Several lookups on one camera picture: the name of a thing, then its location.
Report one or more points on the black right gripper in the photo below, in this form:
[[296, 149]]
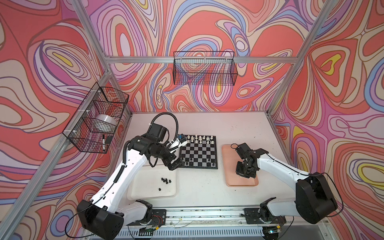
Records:
[[239, 171]]

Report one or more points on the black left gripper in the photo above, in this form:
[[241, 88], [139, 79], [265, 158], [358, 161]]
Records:
[[175, 164]]

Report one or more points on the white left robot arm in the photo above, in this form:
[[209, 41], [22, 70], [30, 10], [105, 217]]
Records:
[[106, 213]]

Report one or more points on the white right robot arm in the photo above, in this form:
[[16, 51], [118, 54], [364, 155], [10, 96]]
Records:
[[313, 199]]

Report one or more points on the black chess pieces in tray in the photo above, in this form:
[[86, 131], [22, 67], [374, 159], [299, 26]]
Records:
[[166, 183]]

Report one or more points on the white plastic tray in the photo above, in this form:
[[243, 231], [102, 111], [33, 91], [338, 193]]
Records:
[[147, 181]]

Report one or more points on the black and grey chessboard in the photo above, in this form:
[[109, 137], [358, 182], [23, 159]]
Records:
[[199, 153]]

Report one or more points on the silver tape roll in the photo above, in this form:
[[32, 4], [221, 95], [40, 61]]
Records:
[[107, 119]]

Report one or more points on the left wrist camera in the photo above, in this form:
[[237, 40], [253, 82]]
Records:
[[180, 141]]

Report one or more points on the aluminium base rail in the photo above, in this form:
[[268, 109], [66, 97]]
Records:
[[227, 216]]

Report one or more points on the black wire basket left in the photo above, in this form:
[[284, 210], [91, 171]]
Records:
[[85, 131]]

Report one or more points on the black wire basket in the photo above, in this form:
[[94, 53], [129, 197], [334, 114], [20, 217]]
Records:
[[204, 68], [85, 131]]

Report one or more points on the black wire basket back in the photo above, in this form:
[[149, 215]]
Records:
[[204, 68]]

